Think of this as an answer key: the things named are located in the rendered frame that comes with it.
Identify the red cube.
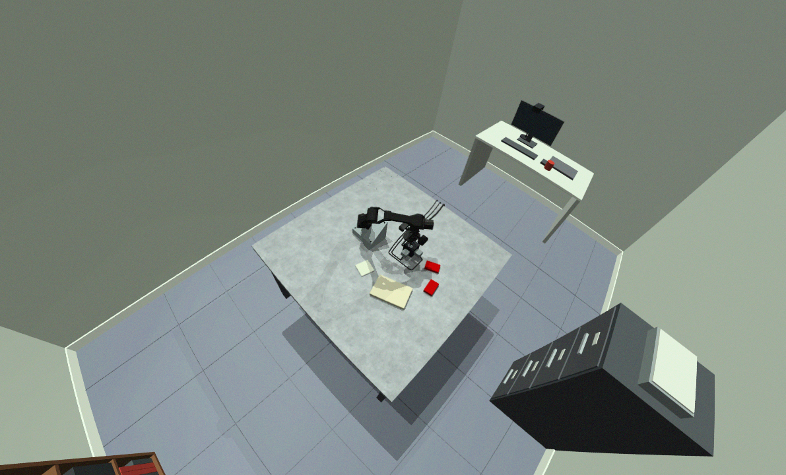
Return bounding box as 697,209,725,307
424,261,440,273
423,279,439,296

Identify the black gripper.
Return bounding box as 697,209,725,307
399,223,428,246

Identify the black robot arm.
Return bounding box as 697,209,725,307
357,206,434,242

